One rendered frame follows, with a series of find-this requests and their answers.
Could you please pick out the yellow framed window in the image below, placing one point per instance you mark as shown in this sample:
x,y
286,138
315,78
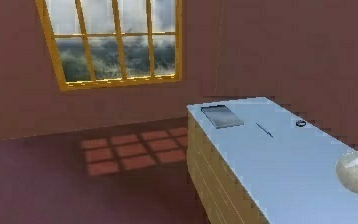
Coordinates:
x,y
117,43

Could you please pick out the grey closed laptop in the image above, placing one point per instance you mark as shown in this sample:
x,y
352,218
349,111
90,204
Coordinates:
x,y
222,116

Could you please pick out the thin dark pen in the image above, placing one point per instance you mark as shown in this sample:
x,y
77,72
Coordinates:
x,y
264,130

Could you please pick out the wooden chest with pale top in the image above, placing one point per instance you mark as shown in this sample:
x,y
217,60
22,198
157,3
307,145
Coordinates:
x,y
270,166

